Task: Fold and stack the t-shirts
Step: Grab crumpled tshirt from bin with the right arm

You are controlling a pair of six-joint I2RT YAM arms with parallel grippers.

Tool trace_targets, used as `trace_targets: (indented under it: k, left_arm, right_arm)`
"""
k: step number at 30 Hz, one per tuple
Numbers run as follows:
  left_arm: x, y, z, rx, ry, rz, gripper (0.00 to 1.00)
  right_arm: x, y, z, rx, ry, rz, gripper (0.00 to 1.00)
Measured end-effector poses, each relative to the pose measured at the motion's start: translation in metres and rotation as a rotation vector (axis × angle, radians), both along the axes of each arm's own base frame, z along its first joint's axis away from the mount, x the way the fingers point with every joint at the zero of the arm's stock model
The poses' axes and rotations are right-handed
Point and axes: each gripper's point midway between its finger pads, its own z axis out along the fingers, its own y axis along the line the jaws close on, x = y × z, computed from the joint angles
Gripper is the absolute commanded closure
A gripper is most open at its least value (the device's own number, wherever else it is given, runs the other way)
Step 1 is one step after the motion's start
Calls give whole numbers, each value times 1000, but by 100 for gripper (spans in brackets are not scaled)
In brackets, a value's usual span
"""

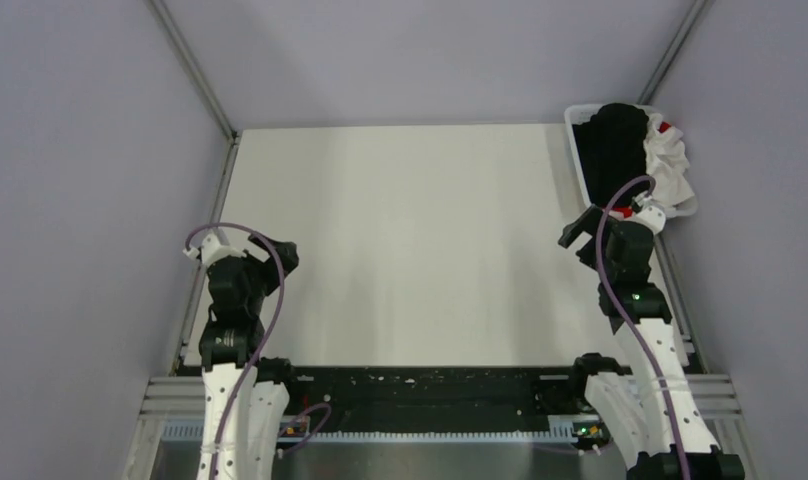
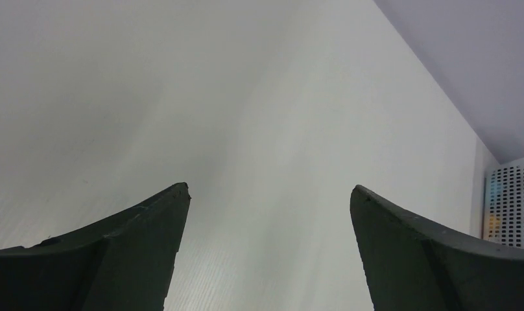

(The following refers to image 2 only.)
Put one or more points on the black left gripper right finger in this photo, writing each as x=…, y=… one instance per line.
x=413, y=263

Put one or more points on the white perforated laundry basket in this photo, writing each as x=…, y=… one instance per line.
x=503, y=221

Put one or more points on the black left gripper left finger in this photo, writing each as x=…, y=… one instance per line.
x=122, y=262

